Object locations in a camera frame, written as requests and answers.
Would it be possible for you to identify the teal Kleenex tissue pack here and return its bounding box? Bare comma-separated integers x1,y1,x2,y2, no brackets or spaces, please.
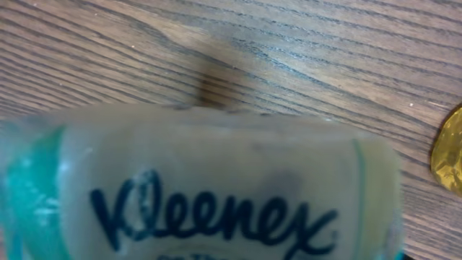
1,104,404,259

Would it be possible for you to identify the yellow liquid bottle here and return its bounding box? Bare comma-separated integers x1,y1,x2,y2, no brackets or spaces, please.
430,105,461,196

